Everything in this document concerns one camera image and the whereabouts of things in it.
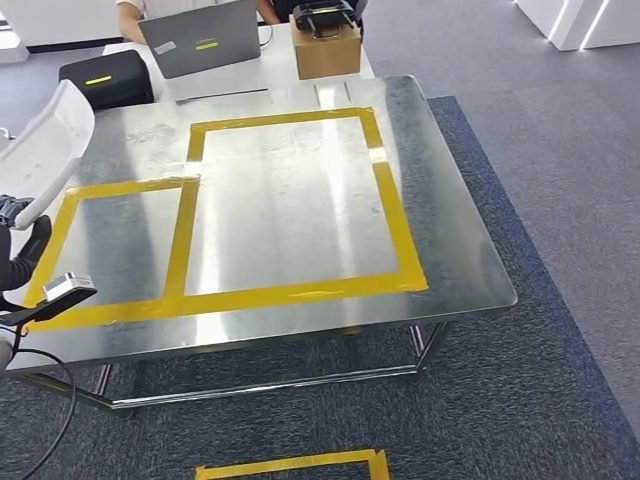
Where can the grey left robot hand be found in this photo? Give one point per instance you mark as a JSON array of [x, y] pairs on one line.
[[27, 255]]

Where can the white curved plastic part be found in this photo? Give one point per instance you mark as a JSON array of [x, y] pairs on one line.
[[45, 152]]

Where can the steel workbench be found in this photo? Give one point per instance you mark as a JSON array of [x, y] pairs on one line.
[[300, 218]]

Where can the yellow workbench tape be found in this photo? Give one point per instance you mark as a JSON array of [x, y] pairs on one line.
[[390, 218]]

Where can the black carry case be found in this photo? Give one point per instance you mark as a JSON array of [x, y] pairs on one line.
[[107, 79]]

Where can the grey laptop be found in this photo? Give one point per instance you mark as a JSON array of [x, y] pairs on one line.
[[205, 40]]

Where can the white office desk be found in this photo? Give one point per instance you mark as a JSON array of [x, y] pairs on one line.
[[235, 83]]

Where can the cardboard box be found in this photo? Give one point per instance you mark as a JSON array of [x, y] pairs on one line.
[[324, 53]]

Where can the white lit furniture block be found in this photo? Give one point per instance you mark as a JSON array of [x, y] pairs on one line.
[[575, 23]]

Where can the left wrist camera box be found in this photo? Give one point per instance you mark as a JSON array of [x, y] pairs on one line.
[[65, 295]]

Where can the yellow floor tape frame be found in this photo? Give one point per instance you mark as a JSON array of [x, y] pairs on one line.
[[300, 460]]

